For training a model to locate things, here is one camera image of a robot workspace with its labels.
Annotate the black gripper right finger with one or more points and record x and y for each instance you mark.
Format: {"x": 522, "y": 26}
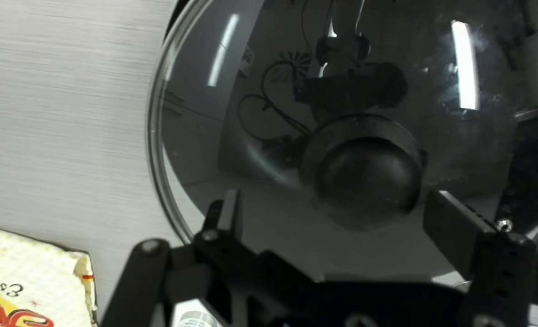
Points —
{"x": 462, "y": 233}

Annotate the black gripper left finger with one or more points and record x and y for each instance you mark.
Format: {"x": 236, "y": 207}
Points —
{"x": 229, "y": 218}

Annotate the glass lid with black knob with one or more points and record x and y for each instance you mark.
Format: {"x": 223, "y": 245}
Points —
{"x": 365, "y": 169}

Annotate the cream cloth with red-yellow print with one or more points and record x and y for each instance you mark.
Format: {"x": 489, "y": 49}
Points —
{"x": 33, "y": 283}

